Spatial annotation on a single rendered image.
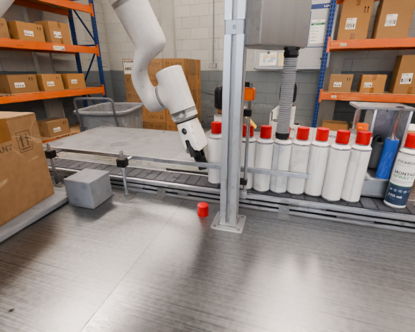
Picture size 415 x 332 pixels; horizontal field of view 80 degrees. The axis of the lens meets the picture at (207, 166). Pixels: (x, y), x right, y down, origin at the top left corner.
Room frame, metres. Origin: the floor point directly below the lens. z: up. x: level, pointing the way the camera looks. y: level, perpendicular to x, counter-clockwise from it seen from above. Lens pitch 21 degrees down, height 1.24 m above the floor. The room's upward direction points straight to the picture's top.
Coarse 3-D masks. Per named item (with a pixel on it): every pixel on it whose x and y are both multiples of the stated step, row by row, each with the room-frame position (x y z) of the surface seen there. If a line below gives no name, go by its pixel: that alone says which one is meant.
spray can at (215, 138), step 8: (216, 128) 0.76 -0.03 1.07; (208, 136) 0.77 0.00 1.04; (216, 136) 0.75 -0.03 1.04; (208, 144) 0.77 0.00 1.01; (216, 144) 0.75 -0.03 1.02; (208, 152) 0.77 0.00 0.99; (216, 152) 0.75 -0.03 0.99; (208, 160) 0.77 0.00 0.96; (216, 160) 0.75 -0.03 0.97; (208, 168) 0.77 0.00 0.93; (208, 176) 0.77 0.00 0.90; (216, 176) 0.75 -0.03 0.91; (216, 184) 0.75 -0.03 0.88
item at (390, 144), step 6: (390, 138) 0.67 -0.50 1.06; (396, 138) 0.66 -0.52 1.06; (384, 144) 0.68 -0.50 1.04; (390, 144) 0.66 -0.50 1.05; (396, 144) 0.66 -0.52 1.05; (384, 150) 0.67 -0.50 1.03; (390, 150) 0.66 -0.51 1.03; (396, 150) 0.66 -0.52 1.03; (384, 156) 0.67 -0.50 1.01; (390, 156) 0.66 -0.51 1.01; (384, 162) 0.66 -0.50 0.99; (390, 162) 0.66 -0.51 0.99; (378, 168) 0.67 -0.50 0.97; (384, 168) 0.66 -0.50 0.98; (390, 168) 0.66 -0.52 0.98; (378, 174) 0.67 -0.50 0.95; (384, 174) 0.66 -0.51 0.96
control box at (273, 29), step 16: (256, 0) 0.57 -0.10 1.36; (272, 0) 0.57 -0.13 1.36; (288, 0) 0.60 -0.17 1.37; (304, 0) 0.64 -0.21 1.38; (256, 16) 0.57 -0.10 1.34; (272, 16) 0.57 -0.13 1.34; (288, 16) 0.61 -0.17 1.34; (304, 16) 0.64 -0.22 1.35; (256, 32) 0.56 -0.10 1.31; (272, 32) 0.58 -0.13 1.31; (288, 32) 0.61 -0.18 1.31; (304, 32) 0.65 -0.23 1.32; (256, 48) 0.65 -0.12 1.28; (272, 48) 0.65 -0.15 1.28
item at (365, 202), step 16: (48, 160) 0.99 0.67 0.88; (64, 160) 0.99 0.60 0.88; (128, 176) 0.82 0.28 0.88; (144, 176) 0.82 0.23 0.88; (160, 176) 0.82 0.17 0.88; (176, 176) 0.82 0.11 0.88; (192, 176) 0.82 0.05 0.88; (256, 192) 0.69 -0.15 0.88; (272, 192) 0.69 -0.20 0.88; (368, 208) 0.60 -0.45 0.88; (384, 208) 0.60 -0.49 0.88
